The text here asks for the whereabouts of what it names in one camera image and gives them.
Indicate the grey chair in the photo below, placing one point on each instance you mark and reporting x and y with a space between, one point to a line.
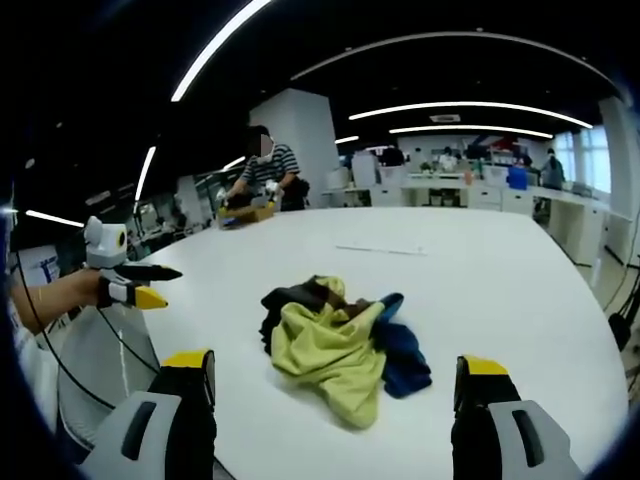
107 360

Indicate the brown cardboard box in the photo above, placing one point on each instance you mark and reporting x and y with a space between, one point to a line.
247 216

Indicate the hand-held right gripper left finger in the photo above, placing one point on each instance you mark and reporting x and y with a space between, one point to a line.
145 435

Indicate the white square column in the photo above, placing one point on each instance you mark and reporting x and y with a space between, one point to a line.
300 140

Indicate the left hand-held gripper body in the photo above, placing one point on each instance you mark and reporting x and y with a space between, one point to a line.
102 250

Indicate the row of white desks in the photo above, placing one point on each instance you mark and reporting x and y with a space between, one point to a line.
500 195

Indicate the person's white shirt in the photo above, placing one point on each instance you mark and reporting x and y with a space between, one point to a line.
30 370

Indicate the yellow black blue garment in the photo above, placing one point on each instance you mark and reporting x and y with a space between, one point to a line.
325 350

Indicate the long ceiling light strip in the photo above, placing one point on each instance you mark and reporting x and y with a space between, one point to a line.
470 129
220 47
145 172
52 218
470 106

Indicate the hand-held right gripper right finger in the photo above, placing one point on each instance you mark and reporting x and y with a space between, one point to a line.
500 435

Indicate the black stand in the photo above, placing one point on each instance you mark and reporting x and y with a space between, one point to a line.
625 315

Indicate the blue storage box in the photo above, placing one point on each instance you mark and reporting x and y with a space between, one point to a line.
518 179

